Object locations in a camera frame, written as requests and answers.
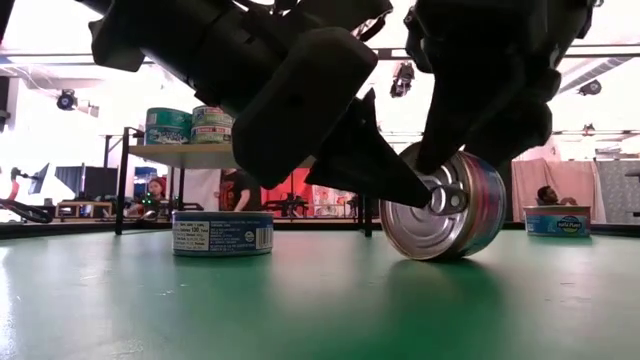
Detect black ceiling spotlight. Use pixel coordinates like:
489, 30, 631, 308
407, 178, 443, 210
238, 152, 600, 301
389, 62, 416, 100
55, 88, 79, 112
579, 78, 604, 98

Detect green table mat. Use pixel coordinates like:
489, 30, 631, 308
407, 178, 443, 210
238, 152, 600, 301
0, 219, 640, 360

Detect pink curtain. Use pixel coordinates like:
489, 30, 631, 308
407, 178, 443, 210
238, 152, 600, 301
512, 157, 601, 224

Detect white cloth panel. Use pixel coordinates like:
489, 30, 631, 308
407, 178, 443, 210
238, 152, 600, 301
178, 168, 222, 211

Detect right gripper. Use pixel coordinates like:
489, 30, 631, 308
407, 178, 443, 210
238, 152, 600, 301
404, 0, 596, 176

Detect blue label tuna can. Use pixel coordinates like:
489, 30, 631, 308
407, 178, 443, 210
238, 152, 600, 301
172, 209, 275, 258

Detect red cloth panel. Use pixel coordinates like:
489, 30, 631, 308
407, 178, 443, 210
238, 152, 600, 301
264, 167, 316, 214

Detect dark blue partition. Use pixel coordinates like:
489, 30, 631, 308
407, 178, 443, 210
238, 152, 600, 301
54, 165, 119, 201

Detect person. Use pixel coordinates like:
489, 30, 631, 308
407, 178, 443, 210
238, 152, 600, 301
219, 168, 261, 212
148, 176, 170, 211
537, 185, 577, 207

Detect small tilted monitor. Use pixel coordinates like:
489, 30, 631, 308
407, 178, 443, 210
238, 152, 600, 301
27, 162, 52, 196

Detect wooden background table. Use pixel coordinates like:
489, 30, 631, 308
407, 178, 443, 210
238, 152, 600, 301
55, 199, 115, 220

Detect wooden shelf black legs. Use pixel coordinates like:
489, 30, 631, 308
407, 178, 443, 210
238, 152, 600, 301
102, 126, 372, 237

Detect large green can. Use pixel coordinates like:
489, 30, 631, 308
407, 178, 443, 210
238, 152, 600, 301
192, 104, 235, 129

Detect colourful cartoon poster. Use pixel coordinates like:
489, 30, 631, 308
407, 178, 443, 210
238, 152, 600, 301
313, 184, 359, 217

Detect black ceiling light rail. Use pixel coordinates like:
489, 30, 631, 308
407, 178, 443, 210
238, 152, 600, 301
0, 45, 640, 66

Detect gold-lid seafood can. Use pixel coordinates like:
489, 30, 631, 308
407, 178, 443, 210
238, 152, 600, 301
523, 205, 592, 238

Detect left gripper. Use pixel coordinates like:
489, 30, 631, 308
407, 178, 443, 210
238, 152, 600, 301
189, 0, 396, 117

